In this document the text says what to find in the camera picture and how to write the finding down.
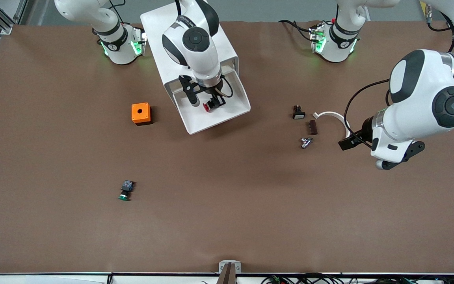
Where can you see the green push button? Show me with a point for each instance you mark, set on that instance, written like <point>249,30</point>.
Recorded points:
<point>126,185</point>

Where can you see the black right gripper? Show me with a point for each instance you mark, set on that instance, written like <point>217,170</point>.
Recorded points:
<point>214,92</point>

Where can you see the small brown block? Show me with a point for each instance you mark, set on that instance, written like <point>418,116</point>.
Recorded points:
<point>313,127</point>

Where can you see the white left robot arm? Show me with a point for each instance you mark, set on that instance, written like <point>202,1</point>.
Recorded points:
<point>420,86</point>

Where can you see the metal T bolt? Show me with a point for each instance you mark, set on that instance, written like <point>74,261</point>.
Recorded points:
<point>306,142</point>

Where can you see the black button with white cap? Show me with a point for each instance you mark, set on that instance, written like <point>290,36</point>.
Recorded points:
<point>298,115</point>

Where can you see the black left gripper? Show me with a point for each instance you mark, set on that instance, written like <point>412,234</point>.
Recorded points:
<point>365,130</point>

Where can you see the red push button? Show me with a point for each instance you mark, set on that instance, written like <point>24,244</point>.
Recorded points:
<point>207,107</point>

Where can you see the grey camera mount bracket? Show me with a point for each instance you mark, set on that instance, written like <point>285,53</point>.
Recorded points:
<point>223,268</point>

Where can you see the orange box with hole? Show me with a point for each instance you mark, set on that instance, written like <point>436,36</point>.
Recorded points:
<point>136,117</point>

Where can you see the brown paper table cover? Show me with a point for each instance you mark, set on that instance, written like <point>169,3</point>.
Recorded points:
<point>227,189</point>

